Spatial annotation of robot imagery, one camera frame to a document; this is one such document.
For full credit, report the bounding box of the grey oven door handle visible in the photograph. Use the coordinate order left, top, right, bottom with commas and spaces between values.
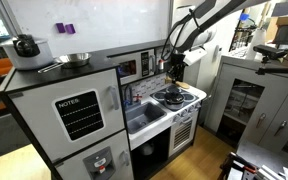
180, 116, 194, 126

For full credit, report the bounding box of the grey stovetop burner panel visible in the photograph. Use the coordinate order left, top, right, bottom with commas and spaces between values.
149, 83, 200, 112

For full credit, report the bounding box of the black and red tool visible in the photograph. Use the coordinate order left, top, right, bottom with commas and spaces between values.
218, 152, 262, 180

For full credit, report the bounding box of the grey microwave door handle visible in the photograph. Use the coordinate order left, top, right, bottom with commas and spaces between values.
149, 54, 157, 74

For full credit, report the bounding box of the black stereo camera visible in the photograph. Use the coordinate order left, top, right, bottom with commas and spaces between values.
252, 44, 288, 61

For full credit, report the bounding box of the purple magnet block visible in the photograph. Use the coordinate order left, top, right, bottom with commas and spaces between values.
65, 23, 77, 34
55, 22, 67, 34

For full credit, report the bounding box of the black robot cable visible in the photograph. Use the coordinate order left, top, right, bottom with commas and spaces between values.
160, 9, 198, 62

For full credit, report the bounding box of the fridge door with dispenser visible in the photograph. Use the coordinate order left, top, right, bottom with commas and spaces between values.
53, 129, 135, 180

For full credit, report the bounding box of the light grey wrist camera box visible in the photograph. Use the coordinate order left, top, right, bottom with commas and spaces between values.
183, 47, 208, 67

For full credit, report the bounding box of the grey side table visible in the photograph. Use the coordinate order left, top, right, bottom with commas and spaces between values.
235, 138, 288, 180

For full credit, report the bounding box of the grey toy faucet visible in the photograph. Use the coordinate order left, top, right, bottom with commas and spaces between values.
123, 83, 144, 108

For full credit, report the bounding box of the steel frying pan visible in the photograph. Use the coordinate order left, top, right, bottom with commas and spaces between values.
37, 51, 93, 74

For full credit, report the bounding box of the black notes chalkboard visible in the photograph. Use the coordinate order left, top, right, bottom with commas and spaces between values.
52, 89, 106, 143

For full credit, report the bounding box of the metal cabinet door handle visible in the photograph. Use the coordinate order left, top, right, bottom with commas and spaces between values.
255, 113, 267, 129
273, 119, 288, 138

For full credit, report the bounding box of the grey toy water dispenser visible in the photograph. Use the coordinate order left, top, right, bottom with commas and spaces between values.
82, 146, 117, 180

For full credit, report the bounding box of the whiteboard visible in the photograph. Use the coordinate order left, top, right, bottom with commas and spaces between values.
0, 0, 173, 58

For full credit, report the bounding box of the black glossy kettle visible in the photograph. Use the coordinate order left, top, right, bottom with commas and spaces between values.
13, 33, 42, 58

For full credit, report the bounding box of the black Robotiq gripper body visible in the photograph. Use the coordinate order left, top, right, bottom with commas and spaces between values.
168, 52, 186, 76

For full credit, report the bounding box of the fridge door with chalkboard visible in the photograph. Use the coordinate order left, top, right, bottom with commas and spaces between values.
8, 68, 127, 163

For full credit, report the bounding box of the wooden spoon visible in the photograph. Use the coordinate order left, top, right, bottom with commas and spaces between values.
172, 79, 191, 90

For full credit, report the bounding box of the small pot with black lid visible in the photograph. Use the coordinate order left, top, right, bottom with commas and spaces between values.
163, 91, 186, 112

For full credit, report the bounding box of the grey metal cabinet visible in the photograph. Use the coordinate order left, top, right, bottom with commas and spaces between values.
203, 54, 288, 161

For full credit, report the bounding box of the large silver cooking pot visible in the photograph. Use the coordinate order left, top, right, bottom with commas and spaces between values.
0, 35, 55, 71

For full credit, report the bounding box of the toy play kitchen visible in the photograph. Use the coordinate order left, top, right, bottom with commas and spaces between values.
0, 41, 208, 180

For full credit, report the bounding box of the toy microwave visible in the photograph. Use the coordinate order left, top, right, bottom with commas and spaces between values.
108, 48, 158, 86

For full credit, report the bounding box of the grey toy sink basin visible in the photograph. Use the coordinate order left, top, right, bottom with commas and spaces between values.
125, 101, 168, 134

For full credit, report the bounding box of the grey fridge door handle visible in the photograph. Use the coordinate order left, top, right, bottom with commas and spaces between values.
108, 84, 121, 111
119, 149, 131, 167

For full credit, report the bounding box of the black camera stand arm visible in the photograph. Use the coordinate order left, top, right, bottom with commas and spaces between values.
255, 56, 288, 76

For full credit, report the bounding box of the dark grey floor mat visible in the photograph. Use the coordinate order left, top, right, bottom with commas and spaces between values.
0, 113, 32, 163

